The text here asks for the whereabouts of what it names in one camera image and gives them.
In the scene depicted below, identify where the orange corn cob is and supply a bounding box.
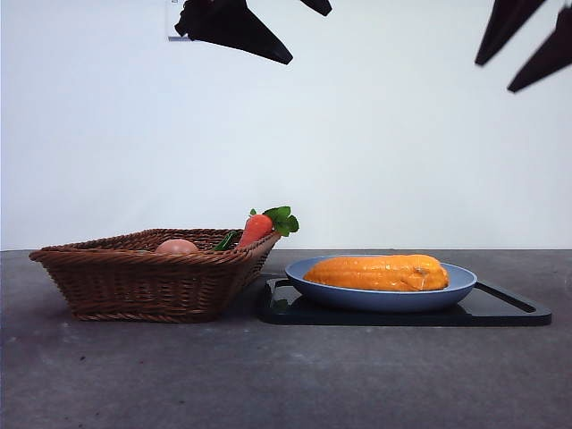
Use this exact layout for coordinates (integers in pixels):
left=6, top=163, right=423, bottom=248
left=303, top=254, right=450, bottom=292

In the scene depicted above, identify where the blue round plate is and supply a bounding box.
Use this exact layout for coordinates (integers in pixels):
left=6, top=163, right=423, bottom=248
left=284, top=256, right=479, bottom=313

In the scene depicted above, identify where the brown wicker basket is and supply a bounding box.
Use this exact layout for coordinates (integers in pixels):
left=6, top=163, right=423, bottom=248
left=29, top=228, right=283, bottom=324

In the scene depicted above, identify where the orange carrot with green leaves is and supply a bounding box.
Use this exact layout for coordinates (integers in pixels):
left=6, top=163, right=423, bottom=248
left=235, top=206, right=300, bottom=250

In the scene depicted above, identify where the green leafy vegetable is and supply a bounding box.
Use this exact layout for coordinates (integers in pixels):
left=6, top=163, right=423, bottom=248
left=213, top=230, right=242, bottom=251

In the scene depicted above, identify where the pale brown egg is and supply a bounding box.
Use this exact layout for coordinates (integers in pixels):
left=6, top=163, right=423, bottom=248
left=155, top=239, right=201, bottom=255

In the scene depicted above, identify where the black rectangular tray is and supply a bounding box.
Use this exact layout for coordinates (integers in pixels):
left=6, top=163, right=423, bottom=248
left=255, top=274, right=553, bottom=327

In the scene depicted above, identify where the white wall socket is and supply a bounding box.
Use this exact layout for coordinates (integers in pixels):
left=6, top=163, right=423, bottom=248
left=167, top=0, right=198, bottom=42

